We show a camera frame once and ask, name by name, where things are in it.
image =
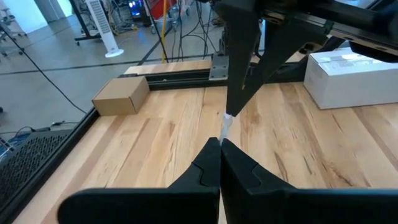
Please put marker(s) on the white cardboard box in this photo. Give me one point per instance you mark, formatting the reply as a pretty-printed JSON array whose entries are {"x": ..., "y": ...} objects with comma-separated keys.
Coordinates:
[{"x": 348, "y": 81}]

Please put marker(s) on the black perforated metal box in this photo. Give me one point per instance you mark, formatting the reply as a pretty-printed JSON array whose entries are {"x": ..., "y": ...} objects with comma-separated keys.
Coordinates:
[{"x": 28, "y": 158}]

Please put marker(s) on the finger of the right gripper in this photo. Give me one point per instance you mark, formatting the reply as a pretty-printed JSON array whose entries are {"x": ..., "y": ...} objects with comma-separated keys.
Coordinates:
[
  {"x": 239, "y": 46},
  {"x": 289, "y": 40}
]

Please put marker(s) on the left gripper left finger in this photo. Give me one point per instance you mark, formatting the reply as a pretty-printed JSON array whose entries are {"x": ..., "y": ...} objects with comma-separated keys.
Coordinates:
[{"x": 202, "y": 168}]

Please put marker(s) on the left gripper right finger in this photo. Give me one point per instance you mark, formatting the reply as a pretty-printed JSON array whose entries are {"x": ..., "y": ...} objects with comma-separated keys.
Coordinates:
[{"x": 242, "y": 168}]

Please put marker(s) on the white tower fan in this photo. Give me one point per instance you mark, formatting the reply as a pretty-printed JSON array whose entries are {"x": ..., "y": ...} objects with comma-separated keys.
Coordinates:
[{"x": 101, "y": 21}]

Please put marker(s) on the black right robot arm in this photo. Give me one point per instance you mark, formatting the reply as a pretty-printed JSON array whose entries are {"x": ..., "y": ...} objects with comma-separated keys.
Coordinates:
[{"x": 292, "y": 73}]

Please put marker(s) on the small brown cardboard box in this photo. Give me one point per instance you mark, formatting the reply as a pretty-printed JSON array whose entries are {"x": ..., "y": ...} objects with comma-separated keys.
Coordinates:
[{"x": 121, "y": 96}]

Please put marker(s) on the clear plastic zip bag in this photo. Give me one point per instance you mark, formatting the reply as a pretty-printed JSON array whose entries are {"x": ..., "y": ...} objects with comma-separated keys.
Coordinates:
[{"x": 226, "y": 124}]

